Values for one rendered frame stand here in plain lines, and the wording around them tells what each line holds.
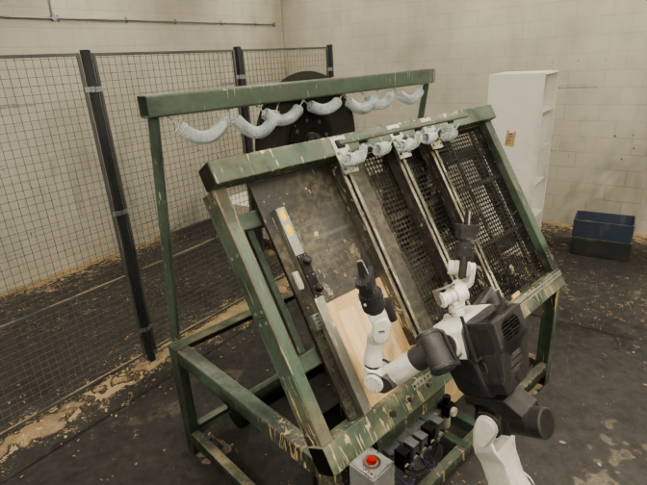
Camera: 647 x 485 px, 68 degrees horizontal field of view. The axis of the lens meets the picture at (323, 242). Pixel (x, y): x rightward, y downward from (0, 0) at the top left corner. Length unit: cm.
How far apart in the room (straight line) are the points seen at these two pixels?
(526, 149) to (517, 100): 54
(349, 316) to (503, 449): 81
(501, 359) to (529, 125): 418
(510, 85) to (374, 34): 296
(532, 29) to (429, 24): 142
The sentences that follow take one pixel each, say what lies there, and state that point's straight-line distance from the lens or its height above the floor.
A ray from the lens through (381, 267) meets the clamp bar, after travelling 231.
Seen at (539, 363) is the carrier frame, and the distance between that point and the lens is 388.
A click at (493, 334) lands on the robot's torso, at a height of 138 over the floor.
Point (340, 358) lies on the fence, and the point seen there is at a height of 112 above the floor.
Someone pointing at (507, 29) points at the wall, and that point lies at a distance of 725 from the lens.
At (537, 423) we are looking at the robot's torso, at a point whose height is 106.
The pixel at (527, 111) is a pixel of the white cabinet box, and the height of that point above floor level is 167.
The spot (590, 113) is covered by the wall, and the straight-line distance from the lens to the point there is 705.
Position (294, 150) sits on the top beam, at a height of 193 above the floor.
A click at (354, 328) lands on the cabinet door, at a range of 219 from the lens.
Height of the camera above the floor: 231
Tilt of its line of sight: 21 degrees down
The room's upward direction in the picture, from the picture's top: 3 degrees counter-clockwise
